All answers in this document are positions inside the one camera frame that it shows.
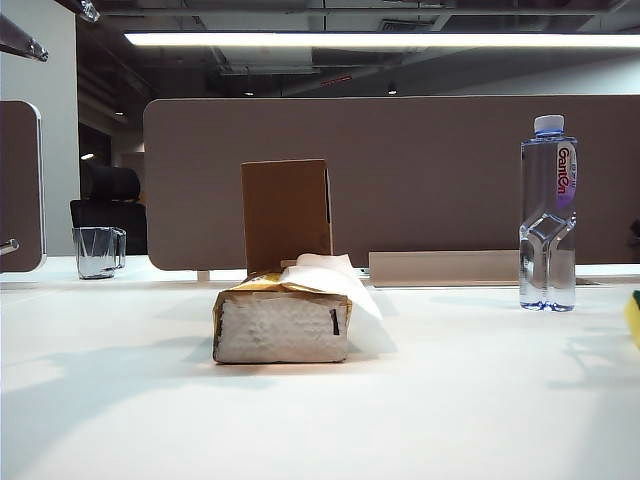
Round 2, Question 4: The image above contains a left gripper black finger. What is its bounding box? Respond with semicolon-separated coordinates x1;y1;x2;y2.
53;0;101;22
0;13;50;62

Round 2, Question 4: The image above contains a yellow sponge green scouring pad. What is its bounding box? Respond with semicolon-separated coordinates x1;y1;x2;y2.
626;288;640;350

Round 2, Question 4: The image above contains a clear plastic water bottle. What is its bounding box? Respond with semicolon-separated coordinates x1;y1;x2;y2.
518;114;579;314

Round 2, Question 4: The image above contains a narrow brown desk partition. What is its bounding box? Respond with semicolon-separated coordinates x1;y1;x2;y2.
0;99;47;274

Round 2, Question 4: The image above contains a clear glass mug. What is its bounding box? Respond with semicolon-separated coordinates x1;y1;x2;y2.
72;226;128;280

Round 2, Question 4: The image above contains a long ceiling strip light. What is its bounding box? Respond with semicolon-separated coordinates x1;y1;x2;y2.
123;32;640;49

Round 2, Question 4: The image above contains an upright brown cardboard box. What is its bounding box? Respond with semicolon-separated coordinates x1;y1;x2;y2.
240;158;335;274

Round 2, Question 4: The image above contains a white tissue sheet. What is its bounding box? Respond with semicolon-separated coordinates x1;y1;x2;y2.
279;253;399;357

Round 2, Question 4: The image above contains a brown wrapped tissue pack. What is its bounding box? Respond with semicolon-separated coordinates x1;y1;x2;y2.
212;269;351;365

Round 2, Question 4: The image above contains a beige cable tray lid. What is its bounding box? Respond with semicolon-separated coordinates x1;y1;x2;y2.
368;251;524;288

